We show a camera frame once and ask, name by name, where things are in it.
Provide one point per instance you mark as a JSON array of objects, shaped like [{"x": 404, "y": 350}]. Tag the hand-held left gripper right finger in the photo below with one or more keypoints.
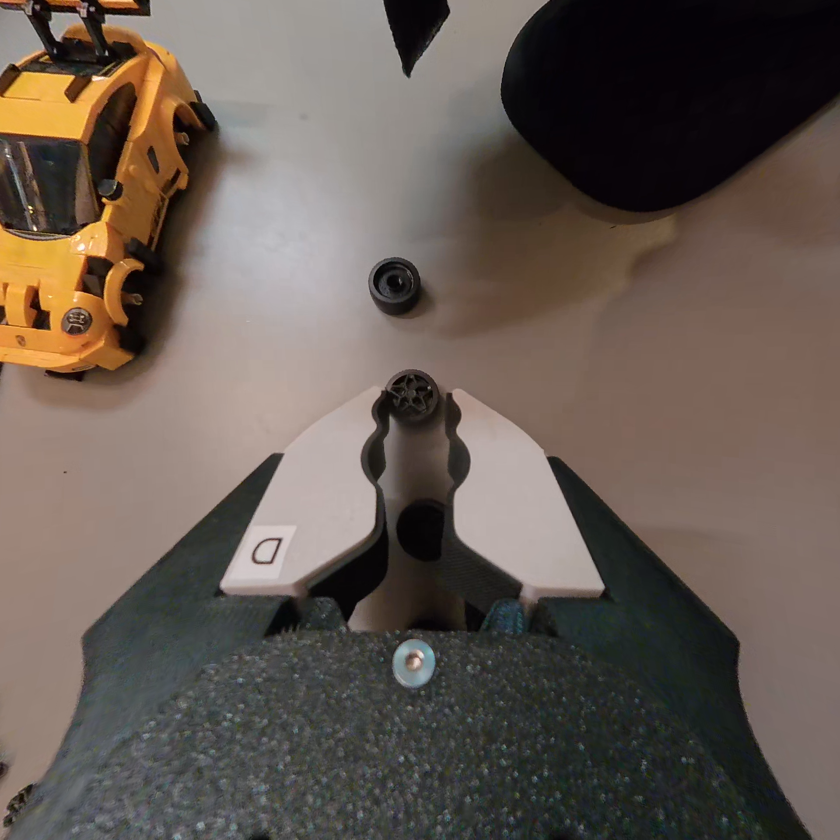
[{"x": 518, "y": 518}]

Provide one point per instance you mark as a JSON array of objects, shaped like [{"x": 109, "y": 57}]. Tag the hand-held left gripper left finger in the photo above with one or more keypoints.
[{"x": 315, "y": 512}]

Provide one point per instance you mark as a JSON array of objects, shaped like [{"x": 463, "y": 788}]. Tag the black lego wheel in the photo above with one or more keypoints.
[
  {"x": 420, "y": 531},
  {"x": 412, "y": 394},
  {"x": 394, "y": 285}
]

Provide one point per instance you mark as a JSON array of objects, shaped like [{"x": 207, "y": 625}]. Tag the black textured chair armrest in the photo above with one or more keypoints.
[{"x": 656, "y": 98}]

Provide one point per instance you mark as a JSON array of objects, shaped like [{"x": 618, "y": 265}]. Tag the yellow lego car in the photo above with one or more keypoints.
[{"x": 79, "y": 197}]

